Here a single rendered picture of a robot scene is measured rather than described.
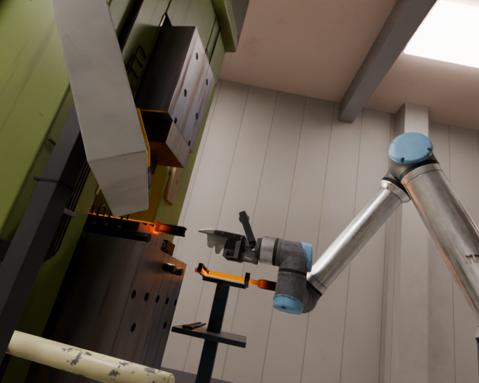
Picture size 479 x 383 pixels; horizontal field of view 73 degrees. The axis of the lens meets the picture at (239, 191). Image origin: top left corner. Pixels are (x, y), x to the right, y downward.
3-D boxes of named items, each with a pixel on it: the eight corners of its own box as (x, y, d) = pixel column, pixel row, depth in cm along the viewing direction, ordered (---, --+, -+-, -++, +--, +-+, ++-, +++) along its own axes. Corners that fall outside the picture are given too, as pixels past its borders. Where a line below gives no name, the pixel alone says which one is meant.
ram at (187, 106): (199, 163, 148) (219, 90, 161) (167, 112, 113) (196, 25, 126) (118, 153, 157) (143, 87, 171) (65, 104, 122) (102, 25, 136)
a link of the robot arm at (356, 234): (404, 162, 122) (284, 299, 120) (404, 144, 112) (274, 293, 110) (434, 178, 115) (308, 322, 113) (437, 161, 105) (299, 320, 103)
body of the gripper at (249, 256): (220, 255, 105) (256, 261, 102) (225, 229, 108) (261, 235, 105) (224, 260, 112) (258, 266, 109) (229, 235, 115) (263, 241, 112)
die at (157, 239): (159, 254, 120) (166, 232, 123) (134, 242, 102) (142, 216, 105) (63, 236, 130) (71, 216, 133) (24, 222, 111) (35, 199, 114)
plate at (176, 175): (174, 205, 156) (183, 173, 161) (166, 198, 147) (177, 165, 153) (170, 205, 156) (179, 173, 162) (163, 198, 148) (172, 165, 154)
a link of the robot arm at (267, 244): (275, 234, 104) (277, 242, 113) (261, 232, 105) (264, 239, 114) (271, 262, 101) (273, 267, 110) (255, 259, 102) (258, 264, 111)
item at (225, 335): (245, 340, 164) (246, 336, 164) (245, 348, 126) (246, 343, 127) (188, 327, 166) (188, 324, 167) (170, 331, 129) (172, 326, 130)
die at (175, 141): (184, 168, 132) (190, 147, 135) (165, 143, 114) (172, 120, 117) (94, 158, 142) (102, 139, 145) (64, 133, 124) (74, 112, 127)
